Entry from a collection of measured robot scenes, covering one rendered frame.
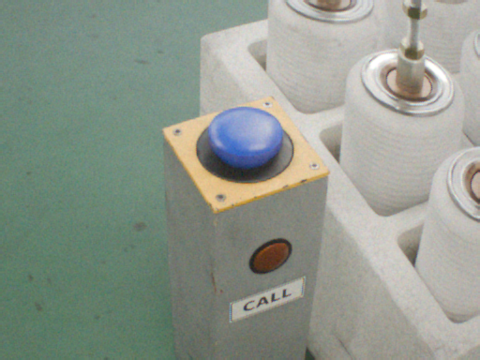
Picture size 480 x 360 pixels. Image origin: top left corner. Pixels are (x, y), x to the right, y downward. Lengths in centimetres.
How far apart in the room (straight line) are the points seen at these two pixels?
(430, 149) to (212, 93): 24
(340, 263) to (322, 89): 14
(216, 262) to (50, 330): 34
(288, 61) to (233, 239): 27
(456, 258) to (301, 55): 23
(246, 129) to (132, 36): 63
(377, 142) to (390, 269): 9
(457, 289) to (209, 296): 18
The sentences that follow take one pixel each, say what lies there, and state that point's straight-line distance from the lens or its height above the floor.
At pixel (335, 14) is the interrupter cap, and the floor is 25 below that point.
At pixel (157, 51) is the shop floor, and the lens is 122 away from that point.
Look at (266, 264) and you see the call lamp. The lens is 66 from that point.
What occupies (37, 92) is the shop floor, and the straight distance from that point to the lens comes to 119.
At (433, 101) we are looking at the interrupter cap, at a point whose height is 25.
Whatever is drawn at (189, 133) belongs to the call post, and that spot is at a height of 31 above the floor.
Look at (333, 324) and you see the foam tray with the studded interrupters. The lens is 87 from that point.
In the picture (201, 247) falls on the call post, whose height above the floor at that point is 27.
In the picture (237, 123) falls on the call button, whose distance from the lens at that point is 63.
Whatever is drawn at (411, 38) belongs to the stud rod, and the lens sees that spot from 77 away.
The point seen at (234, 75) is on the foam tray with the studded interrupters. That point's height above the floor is 18.
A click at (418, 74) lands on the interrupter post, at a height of 27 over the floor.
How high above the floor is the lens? 75
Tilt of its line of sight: 44 degrees down
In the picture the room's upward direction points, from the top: 2 degrees clockwise
